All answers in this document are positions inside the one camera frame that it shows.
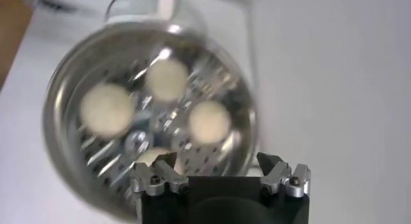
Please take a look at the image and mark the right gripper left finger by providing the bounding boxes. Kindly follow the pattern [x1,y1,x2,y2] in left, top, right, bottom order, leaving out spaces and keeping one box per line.
[130,151,190,197]

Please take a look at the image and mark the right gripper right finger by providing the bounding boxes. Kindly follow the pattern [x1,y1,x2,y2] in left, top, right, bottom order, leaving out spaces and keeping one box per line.
[256,151,311,198]

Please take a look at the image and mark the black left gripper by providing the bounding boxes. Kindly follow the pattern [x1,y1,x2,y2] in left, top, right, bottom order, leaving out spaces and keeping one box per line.
[37,0,80,14]

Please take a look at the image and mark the white steamed baozi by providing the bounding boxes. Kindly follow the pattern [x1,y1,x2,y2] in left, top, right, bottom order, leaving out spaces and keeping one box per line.
[144,58,189,103]
[136,147,186,177]
[79,83,136,139]
[188,100,232,145]

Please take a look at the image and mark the stainless steel steamer basket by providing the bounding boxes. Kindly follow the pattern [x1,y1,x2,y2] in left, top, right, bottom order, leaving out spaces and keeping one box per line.
[41,21,259,221]

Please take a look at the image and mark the glass lid with white handle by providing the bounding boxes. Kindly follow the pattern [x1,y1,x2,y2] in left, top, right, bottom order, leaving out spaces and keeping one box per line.
[104,0,208,30]

